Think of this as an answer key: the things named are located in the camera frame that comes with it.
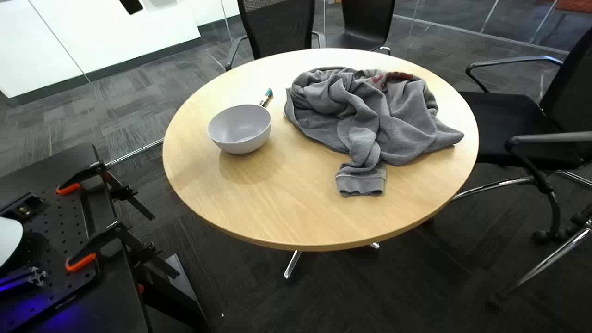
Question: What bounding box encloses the green marker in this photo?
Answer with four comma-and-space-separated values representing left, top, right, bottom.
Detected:
260, 88, 275, 107

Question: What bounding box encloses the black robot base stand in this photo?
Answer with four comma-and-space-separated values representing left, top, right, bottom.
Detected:
0, 144, 210, 333

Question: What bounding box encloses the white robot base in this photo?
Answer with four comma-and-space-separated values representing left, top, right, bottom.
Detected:
0, 216, 25, 266

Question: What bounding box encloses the grey ceramic bowl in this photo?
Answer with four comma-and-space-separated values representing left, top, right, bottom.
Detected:
210, 103, 273, 153

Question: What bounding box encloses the round wooden table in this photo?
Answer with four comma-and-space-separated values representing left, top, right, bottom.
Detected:
164, 48, 480, 251

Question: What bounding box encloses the grey crumpled sweatshirt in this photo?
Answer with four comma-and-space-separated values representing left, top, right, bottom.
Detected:
286, 66, 465, 196

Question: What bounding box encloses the black mesh office chair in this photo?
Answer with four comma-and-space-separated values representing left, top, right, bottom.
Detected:
225, 0, 315, 70

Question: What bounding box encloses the black office chair far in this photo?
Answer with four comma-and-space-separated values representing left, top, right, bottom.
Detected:
328, 0, 397, 53

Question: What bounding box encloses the orange-handled black clamp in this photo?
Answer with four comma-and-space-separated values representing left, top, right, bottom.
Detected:
56, 157, 156, 220
66, 220, 180, 277

